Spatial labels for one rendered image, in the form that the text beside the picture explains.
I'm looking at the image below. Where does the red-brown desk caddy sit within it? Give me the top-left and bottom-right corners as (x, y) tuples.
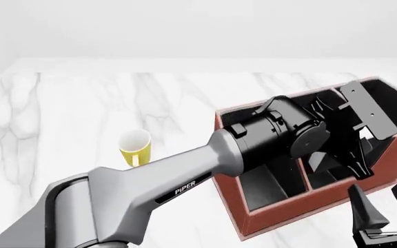
(214, 75), (397, 242)

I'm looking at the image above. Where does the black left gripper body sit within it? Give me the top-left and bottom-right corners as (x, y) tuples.
(309, 93), (374, 181)

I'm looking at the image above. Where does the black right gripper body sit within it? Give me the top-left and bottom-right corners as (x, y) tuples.
(352, 225), (397, 248)

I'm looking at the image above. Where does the yellow mug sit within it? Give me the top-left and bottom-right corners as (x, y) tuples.
(118, 128), (152, 167)

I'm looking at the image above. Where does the small flat dark mounting plate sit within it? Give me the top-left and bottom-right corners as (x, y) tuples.
(338, 81), (397, 141)

